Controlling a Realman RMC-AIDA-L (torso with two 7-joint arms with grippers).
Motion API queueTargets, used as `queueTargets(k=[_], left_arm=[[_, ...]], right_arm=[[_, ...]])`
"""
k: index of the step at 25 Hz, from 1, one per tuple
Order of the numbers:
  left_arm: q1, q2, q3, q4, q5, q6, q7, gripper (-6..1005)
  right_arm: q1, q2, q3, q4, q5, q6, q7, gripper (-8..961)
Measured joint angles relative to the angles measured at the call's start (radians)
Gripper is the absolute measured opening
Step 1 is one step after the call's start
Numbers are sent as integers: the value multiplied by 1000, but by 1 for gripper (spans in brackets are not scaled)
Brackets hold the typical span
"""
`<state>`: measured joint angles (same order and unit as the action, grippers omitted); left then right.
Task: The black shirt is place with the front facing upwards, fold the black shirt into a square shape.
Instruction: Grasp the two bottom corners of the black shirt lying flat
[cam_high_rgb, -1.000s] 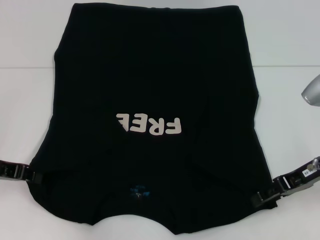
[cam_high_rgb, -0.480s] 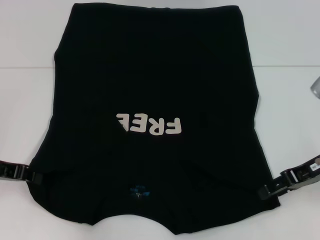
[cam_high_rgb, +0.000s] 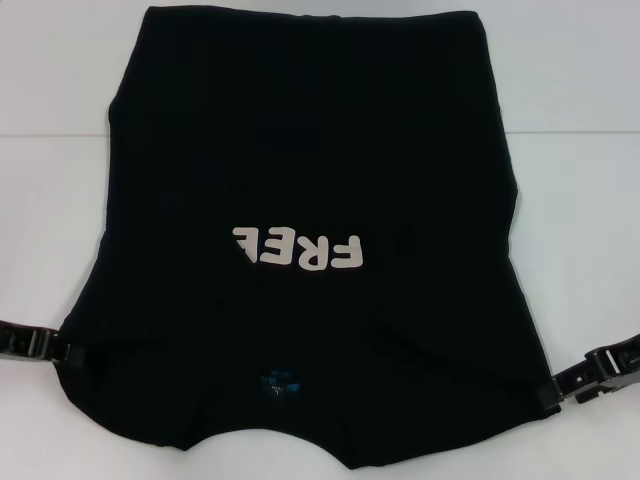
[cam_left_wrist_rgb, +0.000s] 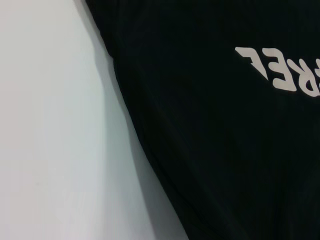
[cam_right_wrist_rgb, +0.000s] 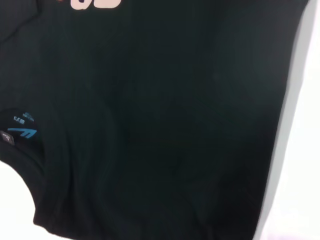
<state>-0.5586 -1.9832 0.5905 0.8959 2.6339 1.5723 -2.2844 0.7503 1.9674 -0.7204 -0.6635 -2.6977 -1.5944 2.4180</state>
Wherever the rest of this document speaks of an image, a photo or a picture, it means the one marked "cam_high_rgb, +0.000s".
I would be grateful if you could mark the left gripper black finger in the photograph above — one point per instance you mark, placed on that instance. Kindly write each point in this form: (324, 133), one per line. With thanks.
(70, 356)

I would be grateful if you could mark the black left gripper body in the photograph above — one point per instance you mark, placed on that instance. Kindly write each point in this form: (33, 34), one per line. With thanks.
(25, 345)

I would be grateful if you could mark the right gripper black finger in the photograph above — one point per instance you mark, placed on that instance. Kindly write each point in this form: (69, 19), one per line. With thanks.
(565, 385)

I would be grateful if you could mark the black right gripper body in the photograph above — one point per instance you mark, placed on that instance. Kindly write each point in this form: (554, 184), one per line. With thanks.
(617, 370)

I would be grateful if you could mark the black shirt with FREE print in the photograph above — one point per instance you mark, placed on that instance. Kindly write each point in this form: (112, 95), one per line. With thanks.
(300, 150)

